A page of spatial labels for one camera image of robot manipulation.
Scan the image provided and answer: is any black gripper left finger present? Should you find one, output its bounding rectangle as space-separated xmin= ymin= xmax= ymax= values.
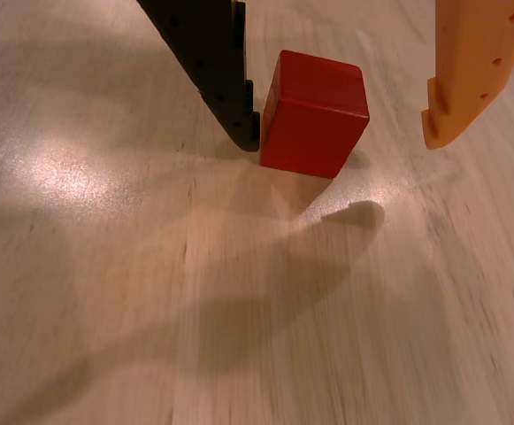
xmin=136 ymin=0 xmax=261 ymax=153

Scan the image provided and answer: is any red wooden cube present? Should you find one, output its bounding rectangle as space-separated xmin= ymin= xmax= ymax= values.
xmin=258 ymin=49 xmax=371 ymax=180

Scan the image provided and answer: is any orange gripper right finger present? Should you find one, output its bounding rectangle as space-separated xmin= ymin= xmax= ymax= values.
xmin=420 ymin=0 xmax=514 ymax=151

